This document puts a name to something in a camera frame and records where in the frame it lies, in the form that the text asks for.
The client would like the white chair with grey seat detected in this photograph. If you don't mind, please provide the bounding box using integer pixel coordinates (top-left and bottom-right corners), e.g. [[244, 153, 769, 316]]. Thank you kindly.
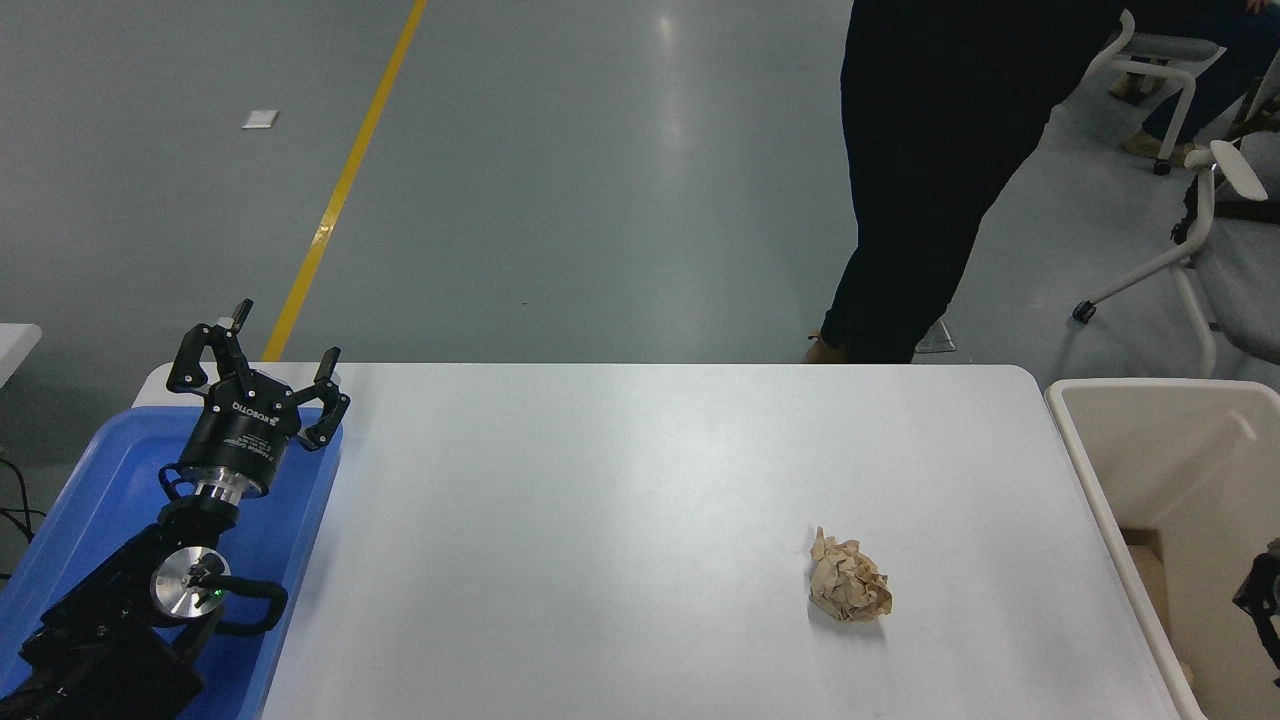
[[1085, 8, 1229, 176]]

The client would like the standing person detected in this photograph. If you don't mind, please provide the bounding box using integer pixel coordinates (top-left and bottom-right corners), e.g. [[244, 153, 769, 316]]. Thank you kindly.
[[803, 0, 1131, 364]]

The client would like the white chair with curved armrest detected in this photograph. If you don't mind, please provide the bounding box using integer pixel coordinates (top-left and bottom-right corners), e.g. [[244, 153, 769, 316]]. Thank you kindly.
[[1072, 130, 1280, 379]]

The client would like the tan paper ball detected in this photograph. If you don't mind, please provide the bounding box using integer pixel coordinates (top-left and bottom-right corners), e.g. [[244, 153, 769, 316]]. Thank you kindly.
[[808, 527, 893, 623]]

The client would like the black cable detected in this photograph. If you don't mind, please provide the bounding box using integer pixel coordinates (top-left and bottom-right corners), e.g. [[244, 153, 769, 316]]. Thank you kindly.
[[0, 455, 48, 581]]

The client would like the large pale bin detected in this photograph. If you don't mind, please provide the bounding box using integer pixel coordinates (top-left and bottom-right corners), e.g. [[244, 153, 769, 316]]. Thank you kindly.
[[1045, 378, 1280, 720]]

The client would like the blue plastic tray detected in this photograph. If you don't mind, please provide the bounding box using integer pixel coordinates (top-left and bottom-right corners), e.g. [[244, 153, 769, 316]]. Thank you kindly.
[[0, 405, 344, 720]]

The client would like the white side table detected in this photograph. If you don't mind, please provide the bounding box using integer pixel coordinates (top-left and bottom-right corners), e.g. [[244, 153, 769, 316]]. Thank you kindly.
[[0, 323, 43, 389]]

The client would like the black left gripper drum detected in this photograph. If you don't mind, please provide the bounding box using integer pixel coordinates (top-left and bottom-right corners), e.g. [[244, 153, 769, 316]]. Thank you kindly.
[[180, 370, 302, 498]]

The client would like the seated person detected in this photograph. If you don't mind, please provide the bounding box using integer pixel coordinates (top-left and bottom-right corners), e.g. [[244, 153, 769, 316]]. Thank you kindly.
[[1108, 0, 1280, 169]]

